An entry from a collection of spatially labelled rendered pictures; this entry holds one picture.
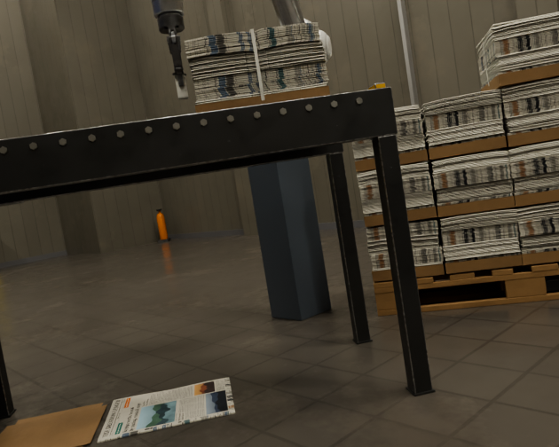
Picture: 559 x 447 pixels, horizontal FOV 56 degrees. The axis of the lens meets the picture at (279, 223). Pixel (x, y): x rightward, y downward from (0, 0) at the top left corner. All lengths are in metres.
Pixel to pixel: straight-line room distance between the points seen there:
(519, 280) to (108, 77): 7.98
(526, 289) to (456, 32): 3.42
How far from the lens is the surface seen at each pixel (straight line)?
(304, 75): 1.51
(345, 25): 6.06
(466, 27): 5.26
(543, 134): 2.22
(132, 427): 1.60
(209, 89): 1.49
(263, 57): 1.51
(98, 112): 9.10
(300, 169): 2.36
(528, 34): 2.26
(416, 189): 2.16
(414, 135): 2.16
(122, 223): 8.98
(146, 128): 1.29
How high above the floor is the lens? 0.59
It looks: 4 degrees down
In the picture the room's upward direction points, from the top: 9 degrees counter-clockwise
